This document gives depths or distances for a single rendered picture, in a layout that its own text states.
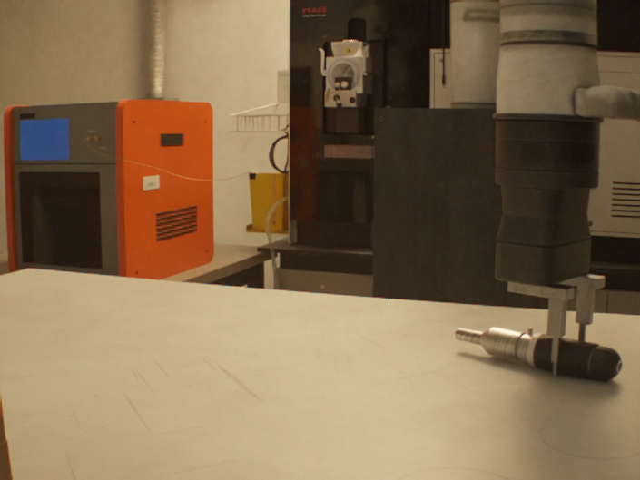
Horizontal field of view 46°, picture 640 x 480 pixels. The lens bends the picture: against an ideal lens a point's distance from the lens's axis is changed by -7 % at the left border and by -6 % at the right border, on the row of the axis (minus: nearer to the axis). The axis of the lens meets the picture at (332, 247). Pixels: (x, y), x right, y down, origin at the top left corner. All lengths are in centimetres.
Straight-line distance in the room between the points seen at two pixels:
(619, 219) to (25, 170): 147
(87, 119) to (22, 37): 248
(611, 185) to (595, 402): 157
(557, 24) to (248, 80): 305
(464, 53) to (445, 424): 84
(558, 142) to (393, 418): 21
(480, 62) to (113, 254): 96
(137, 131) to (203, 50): 187
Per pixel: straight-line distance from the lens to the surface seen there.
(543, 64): 54
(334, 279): 216
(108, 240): 184
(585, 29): 56
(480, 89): 124
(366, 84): 212
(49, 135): 192
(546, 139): 54
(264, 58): 353
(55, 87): 413
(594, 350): 57
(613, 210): 208
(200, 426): 48
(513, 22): 56
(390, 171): 123
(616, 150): 207
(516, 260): 55
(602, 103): 51
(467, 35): 125
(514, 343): 60
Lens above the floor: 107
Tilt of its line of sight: 9 degrees down
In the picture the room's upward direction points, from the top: straight up
